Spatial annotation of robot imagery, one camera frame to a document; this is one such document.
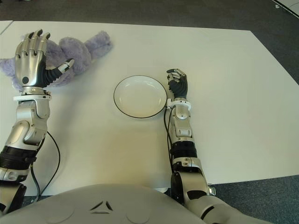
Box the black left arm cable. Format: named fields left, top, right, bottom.
left=30, top=130, right=61, bottom=196

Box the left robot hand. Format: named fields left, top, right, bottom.
left=13, top=29, right=75, bottom=89

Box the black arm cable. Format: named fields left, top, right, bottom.
left=163, top=108, right=175, bottom=173
left=30, top=130, right=61, bottom=196

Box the white curved furniture edge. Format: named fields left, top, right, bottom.
left=274, top=0, right=299, bottom=15

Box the purple plush doll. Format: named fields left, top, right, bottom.
left=0, top=30, right=115, bottom=91

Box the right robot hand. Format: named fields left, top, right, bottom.
left=165, top=68, right=189, bottom=98

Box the white plate black rim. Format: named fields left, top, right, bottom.
left=113, top=75, right=168, bottom=119

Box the grey robot torso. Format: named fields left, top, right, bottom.
left=0, top=183, right=299, bottom=224

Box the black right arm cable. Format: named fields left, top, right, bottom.
left=163, top=108, right=175, bottom=173

